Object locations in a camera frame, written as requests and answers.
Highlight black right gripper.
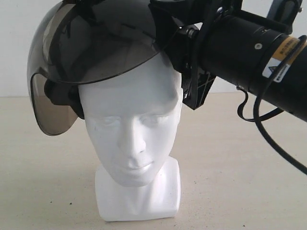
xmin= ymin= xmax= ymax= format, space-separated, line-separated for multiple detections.
xmin=149 ymin=0 xmax=237 ymax=110

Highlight black helmet with tinted visor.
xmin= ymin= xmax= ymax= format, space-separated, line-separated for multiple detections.
xmin=26 ymin=0 xmax=178 ymax=136

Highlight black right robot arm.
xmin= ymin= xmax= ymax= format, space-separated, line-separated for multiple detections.
xmin=152 ymin=0 xmax=307 ymax=121

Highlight white mannequin head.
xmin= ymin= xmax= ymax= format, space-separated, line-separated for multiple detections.
xmin=79 ymin=54 xmax=183 ymax=221

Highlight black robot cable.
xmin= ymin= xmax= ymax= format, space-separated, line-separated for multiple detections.
xmin=236 ymin=34 xmax=307 ymax=174

